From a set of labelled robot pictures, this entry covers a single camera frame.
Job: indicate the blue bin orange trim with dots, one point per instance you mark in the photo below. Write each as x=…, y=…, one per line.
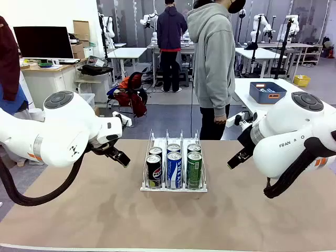
x=265, y=95

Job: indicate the person in navy hoodie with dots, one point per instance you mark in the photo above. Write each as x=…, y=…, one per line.
x=172, y=39

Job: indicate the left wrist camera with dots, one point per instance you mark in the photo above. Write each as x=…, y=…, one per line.
x=122, y=119

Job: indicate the green soda can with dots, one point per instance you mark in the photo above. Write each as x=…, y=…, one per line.
x=194, y=147
x=194, y=170

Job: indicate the black step stool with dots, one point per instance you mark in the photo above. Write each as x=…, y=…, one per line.
x=183, y=78

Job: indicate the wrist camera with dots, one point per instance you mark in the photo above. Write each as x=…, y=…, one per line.
x=231, y=120
x=122, y=119

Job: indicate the white storage bin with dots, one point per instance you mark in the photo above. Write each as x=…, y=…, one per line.
x=88, y=52

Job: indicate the black Pepsi can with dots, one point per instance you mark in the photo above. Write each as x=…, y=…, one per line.
x=155, y=151
x=154, y=173

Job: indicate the clear plastic storage box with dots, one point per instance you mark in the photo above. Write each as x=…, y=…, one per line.
x=88, y=99

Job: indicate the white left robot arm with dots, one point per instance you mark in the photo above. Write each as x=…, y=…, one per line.
x=65, y=126

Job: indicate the black face mask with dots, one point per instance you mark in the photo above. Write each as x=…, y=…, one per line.
x=236, y=6

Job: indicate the person's right forearm grey sleeve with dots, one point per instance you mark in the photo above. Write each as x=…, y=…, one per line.
x=220, y=99

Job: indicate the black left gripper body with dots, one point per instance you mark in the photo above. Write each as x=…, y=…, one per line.
x=103, y=149

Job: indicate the wooden lab bench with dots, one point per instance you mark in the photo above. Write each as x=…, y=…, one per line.
x=302, y=45

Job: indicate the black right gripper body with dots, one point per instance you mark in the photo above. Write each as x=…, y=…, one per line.
x=248, y=141

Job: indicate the black tripod stand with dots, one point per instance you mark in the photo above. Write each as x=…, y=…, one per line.
x=254, y=52
x=282, y=52

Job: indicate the white lab robot arm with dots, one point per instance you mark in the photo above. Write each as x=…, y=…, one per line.
x=256, y=26
x=147, y=19
x=295, y=26
x=110, y=29

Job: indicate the small brown cardboard box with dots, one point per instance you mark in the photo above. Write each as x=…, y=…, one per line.
x=78, y=51

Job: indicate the person in grey hoodie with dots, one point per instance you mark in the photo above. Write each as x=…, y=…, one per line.
x=210, y=52

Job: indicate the clear acrylic can rack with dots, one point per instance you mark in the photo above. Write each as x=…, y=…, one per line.
x=183, y=190

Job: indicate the person in maroon top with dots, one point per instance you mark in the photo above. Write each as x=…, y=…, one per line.
x=8, y=65

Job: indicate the black tray with items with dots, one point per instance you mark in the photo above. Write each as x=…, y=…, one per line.
x=97, y=61

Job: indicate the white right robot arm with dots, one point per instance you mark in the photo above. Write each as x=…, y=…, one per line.
x=288, y=131

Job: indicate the blue Pocari Sweat can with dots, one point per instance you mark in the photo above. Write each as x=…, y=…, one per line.
x=173, y=147
x=174, y=170

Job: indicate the white desk wooden top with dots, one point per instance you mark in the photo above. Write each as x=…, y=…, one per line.
x=52, y=84

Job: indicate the black bag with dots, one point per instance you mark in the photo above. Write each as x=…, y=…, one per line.
x=94, y=70

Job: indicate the small white side table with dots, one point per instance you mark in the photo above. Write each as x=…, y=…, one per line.
x=89, y=81

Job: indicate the large white table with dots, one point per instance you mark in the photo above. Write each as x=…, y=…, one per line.
x=241, y=89

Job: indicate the flat brown cardboard box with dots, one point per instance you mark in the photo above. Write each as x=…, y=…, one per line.
x=81, y=30

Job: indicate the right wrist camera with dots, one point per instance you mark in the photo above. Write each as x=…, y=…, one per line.
x=231, y=120

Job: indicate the green plate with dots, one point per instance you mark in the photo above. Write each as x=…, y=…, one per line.
x=45, y=64

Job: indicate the yellow plastic basket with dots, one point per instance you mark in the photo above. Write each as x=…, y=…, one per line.
x=302, y=81

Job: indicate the white paper roll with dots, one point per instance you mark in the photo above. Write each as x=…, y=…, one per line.
x=36, y=114

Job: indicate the black computer monitor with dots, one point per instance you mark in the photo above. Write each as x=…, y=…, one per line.
x=43, y=42

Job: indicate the person's right hand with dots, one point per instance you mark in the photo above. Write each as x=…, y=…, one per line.
x=220, y=120

